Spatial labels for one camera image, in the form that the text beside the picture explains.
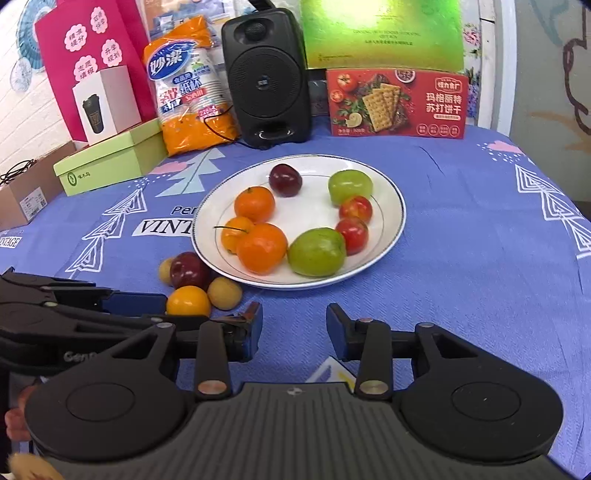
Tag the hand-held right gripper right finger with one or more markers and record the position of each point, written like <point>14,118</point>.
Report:
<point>334,330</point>

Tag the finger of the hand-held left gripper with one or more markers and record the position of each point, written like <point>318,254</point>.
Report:
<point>69,318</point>
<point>138,304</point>

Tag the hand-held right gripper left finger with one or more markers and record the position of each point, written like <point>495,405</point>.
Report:
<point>254,330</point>

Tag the tan longan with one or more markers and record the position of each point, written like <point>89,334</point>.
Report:
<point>225,293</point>
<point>165,270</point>

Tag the yellowish small orange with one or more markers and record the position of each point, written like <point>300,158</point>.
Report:
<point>188,301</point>

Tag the dark red plum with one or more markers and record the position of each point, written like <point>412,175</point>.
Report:
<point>285,180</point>
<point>190,271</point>

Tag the large green apple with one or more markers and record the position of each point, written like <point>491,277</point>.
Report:
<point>316,253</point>

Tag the large orange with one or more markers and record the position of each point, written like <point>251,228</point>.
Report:
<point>262,249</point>

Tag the orange with stem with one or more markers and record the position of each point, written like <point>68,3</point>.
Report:
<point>233,237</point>

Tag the red apple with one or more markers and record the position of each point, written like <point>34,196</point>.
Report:
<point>352,236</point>
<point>356,208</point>

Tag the white plate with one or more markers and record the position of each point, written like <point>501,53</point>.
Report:
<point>314,203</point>

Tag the small green apple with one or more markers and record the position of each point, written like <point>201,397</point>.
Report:
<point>350,186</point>

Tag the person's left hand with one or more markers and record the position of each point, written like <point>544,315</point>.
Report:
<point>18,415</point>

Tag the tan fuzzy cloth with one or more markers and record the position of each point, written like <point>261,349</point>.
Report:
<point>32,467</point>

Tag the cardboard box with label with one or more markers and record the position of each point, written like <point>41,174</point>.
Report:
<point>27,201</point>

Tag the blue printed tablecloth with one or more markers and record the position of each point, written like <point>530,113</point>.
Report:
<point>461,277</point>

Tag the light green lidded box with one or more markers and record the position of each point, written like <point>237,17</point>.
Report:
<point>111,161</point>

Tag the orange paper cup pack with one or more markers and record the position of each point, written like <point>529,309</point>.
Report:
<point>194,134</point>

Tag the white cup box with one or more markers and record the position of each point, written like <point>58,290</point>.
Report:
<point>115,92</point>

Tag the red cracker box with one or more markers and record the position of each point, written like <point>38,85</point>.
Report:
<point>392,106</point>

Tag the black speaker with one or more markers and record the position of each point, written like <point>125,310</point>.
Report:
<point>268,87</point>

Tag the pink paper bag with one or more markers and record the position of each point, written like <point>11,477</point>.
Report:
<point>134,60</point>

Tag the small blue paper fan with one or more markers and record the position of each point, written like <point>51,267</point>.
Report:
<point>23,74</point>

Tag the large blue paper fan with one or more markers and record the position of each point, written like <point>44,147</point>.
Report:
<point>37,23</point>

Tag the shiny green gift box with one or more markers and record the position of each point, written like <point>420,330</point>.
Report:
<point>378,32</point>

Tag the blue wall poster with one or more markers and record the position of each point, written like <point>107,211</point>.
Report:
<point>184,11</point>

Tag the white door frame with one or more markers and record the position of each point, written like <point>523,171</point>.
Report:
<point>498,69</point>

